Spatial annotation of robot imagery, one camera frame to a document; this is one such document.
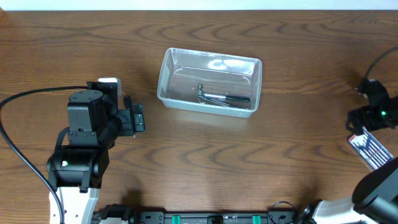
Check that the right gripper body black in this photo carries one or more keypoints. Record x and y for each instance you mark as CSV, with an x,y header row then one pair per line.
x,y
360,116

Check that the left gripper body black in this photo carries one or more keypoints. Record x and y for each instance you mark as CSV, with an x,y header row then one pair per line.
x,y
137,117

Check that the precision screwdriver set case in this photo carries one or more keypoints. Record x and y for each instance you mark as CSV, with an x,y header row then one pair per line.
x,y
372,152

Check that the small hammer black handle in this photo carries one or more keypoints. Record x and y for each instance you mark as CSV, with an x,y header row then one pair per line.
x,y
222,98

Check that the silver combination wrench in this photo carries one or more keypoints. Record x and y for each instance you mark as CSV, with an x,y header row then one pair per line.
x,y
217,102

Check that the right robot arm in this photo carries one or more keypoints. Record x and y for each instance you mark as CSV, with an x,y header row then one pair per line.
x,y
374,199

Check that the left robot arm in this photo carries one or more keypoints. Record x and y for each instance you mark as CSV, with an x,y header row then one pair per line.
x,y
81,156

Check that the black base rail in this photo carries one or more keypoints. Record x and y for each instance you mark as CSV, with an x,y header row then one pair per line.
x,y
118,214

